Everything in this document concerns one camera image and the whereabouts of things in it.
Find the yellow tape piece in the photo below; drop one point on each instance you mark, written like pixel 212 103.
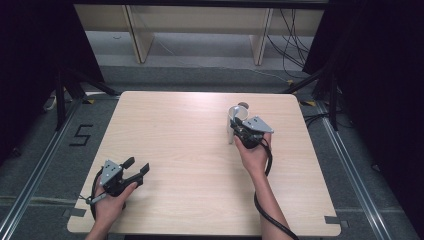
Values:
pixel 89 101
pixel 308 103

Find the grey tape strip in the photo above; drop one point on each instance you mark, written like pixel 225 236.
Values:
pixel 75 212
pixel 332 220

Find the person's right hand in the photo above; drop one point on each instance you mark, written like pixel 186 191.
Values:
pixel 255 158

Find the black curtain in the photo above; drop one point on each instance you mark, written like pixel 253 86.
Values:
pixel 383 83
pixel 30 66

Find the person's left hand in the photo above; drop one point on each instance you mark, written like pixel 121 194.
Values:
pixel 111 208

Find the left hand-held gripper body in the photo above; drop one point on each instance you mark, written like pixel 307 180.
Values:
pixel 113 181

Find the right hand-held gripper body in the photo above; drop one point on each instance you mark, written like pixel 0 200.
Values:
pixel 254 131

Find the metal floor rail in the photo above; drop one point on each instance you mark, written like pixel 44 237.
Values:
pixel 36 176
pixel 356 186

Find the black metal stand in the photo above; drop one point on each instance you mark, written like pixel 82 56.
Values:
pixel 60 100
pixel 333 100

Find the white cup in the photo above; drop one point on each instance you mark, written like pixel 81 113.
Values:
pixel 230 133

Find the light wooden shelf unit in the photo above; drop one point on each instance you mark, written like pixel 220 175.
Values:
pixel 200 23

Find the small brown round object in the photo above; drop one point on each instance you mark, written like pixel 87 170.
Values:
pixel 244 104

